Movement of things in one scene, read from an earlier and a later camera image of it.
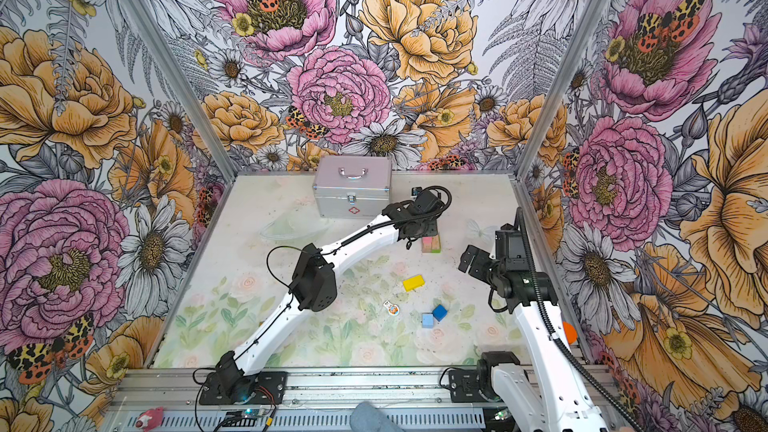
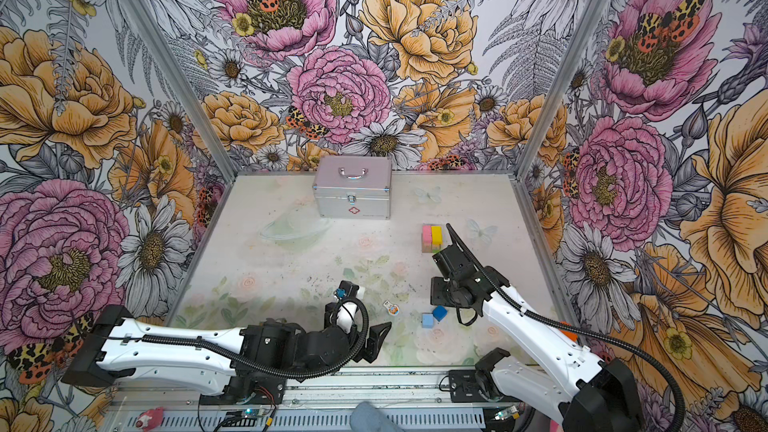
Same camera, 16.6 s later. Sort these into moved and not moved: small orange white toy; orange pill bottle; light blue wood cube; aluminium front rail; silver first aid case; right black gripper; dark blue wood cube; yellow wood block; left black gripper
Moved: yellow wood block; right black gripper; left black gripper
Not moved: aluminium front rail; small orange white toy; light blue wood cube; orange pill bottle; silver first aid case; dark blue wood cube
